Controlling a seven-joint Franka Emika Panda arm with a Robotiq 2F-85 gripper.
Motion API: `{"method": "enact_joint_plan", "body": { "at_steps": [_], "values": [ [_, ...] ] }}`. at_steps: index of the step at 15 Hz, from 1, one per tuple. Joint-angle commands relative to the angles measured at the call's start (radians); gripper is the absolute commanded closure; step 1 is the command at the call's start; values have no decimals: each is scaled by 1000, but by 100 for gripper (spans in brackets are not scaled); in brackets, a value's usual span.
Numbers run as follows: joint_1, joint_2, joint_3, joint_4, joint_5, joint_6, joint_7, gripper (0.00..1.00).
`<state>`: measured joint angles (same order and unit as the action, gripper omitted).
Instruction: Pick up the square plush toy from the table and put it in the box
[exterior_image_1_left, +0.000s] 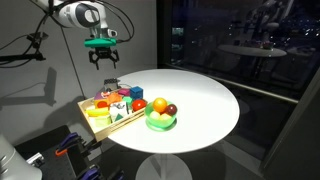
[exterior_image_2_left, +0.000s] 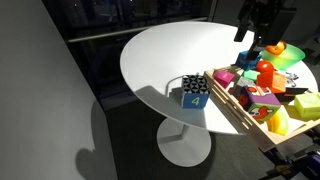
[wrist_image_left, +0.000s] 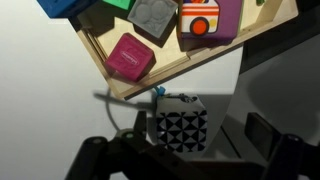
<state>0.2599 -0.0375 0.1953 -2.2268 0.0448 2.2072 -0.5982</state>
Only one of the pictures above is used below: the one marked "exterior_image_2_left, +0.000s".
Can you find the green plastic bowl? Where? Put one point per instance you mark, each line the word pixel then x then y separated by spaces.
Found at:
pixel 290 58

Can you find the metal window rail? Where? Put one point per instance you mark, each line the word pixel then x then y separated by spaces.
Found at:
pixel 110 33

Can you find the lime green toy block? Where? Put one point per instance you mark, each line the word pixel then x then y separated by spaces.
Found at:
pixel 308 105

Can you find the black white patterned plush cube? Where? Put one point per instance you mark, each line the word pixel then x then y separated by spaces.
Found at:
pixel 195 90

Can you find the grey toy block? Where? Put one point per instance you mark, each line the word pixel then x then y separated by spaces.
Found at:
pixel 245 82

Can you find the teal toy block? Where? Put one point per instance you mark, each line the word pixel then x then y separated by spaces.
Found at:
pixel 251 75

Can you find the purple colourful plush cube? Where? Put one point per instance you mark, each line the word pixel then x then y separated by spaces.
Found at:
pixel 260 103

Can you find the magenta toy cube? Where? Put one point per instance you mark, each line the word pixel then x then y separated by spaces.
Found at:
pixel 224 77

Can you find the wooden toy box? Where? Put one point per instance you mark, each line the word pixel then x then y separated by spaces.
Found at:
pixel 230 103

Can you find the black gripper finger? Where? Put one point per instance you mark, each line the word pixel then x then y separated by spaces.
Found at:
pixel 240 31
pixel 253 51

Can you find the zebra print plush cube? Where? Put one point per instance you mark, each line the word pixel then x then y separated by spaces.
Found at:
pixel 291 78

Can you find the orange toy block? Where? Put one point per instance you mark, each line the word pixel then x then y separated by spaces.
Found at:
pixel 271 82

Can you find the white table pedestal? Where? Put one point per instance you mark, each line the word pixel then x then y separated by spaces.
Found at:
pixel 183 146

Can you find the red toy tomato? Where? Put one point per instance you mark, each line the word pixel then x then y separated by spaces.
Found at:
pixel 265 66

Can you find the yellow toy block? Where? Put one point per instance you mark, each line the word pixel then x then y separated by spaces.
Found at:
pixel 280 123

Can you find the orange toy fruit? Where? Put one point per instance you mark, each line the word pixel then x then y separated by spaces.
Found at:
pixel 275 49

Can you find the blue toy cube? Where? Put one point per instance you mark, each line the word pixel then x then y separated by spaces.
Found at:
pixel 245 63

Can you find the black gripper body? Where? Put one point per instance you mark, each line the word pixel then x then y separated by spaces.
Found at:
pixel 263 16

